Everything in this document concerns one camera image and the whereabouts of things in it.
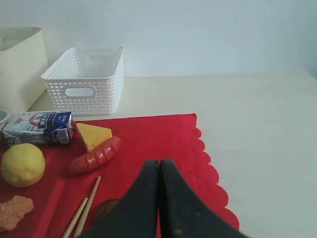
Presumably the long wooden chopstick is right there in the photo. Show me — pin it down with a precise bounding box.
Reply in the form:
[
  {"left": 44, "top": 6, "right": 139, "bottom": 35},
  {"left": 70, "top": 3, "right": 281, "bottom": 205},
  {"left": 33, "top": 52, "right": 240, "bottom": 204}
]
[{"left": 74, "top": 176, "right": 101, "bottom": 238}]

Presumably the blue white milk carton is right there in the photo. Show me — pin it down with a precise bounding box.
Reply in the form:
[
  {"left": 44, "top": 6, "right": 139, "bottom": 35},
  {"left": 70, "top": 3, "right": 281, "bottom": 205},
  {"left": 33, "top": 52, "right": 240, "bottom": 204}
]
[{"left": 2, "top": 111, "right": 75, "bottom": 147}]

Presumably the white perforated plastic basket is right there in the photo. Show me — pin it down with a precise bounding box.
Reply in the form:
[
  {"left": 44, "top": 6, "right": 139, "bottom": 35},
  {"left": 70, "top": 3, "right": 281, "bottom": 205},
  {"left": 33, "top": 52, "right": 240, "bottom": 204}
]
[{"left": 41, "top": 47, "right": 124, "bottom": 116}]

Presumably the short wooden chopstick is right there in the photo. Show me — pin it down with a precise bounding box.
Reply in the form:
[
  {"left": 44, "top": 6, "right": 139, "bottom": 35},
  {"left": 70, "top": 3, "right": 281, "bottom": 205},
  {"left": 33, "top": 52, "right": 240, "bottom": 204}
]
[{"left": 62, "top": 197, "right": 88, "bottom": 238}]

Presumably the orange fried chicken piece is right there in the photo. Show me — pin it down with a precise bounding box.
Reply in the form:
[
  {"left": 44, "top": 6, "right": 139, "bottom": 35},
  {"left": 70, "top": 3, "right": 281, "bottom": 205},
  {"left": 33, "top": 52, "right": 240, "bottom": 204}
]
[{"left": 0, "top": 195, "right": 34, "bottom": 233}]

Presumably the dark wooden spoon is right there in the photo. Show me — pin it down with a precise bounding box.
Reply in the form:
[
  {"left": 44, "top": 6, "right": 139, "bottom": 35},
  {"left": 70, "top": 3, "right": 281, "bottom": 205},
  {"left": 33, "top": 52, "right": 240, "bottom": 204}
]
[{"left": 95, "top": 198, "right": 119, "bottom": 221}]

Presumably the pale green ceramic bowl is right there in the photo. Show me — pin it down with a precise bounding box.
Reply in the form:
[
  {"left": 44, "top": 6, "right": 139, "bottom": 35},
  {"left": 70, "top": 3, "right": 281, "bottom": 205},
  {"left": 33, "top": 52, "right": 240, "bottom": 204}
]
[{"left": 0, "top": 110, "right": 10, "bottom": 131}]

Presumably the yellow lemon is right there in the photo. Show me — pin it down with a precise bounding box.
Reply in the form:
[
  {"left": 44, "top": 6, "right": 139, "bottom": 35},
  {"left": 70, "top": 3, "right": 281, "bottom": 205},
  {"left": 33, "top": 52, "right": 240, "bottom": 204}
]
[{"left": 0, "top": 143, "right": 46, "bottom": 188}]

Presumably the red toy sausage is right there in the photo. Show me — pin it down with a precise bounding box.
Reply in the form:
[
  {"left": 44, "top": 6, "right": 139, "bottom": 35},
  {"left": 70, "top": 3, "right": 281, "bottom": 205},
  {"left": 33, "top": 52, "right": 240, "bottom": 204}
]
[{"left": 68, "top": 136, "right": 122, "bottom": 175}]

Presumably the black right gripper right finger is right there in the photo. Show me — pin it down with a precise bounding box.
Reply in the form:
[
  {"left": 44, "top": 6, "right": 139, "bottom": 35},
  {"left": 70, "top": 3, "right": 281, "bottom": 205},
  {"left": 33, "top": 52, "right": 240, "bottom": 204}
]
[{"left": 158, "top": 159, "right": 245, "bottom": 238}]

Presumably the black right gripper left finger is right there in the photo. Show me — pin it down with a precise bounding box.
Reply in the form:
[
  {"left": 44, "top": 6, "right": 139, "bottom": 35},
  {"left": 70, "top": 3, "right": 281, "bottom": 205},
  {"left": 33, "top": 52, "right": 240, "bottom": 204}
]
[{"left": 80, "top": 160, "right": 159, "bottom": 238}]

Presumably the cream plastic bin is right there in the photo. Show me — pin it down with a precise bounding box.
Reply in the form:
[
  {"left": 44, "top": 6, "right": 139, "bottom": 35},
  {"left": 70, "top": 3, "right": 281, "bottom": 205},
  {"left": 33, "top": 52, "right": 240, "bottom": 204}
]
[{"left": 0, "top": 27, "right": 49, "bottom": 115}]

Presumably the red scalloped table cloth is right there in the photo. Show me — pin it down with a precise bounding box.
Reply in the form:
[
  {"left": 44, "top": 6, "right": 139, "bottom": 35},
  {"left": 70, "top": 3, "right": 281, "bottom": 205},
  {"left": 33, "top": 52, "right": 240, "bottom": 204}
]
[{"left": 0, "top": 114, "right": 240, "bottom": 238}]

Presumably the yellow cheese wedge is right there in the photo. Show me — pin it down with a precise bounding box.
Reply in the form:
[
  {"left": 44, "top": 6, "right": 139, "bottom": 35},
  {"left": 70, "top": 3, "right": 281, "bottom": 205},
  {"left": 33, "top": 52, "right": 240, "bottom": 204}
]
[{"left": 76, "top": 123, "right": 112, "bottom": 152}]

